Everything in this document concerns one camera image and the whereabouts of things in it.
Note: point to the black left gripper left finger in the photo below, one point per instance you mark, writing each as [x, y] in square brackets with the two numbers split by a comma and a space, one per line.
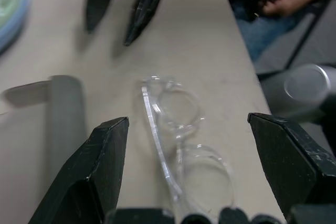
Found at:
[89, 171]

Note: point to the clear plastic glasses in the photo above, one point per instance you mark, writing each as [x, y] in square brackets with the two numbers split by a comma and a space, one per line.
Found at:
[178, 140]

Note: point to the seated person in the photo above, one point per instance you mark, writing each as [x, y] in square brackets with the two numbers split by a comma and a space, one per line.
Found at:
[252, 30]

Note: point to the black metal chair leg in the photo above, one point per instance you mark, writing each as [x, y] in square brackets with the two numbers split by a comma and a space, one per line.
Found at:
[302, 40]

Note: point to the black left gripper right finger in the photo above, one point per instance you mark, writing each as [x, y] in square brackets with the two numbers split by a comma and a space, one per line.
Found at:
[291, 161]

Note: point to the silver metal cylinder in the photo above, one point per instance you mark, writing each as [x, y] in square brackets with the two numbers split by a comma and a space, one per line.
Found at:
[307, 90]

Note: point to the grey glasses case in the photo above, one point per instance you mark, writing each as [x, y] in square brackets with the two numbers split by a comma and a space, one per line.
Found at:
[67, 119]

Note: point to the blue plate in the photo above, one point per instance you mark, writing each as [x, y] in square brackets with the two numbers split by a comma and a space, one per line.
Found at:
[22, 22]

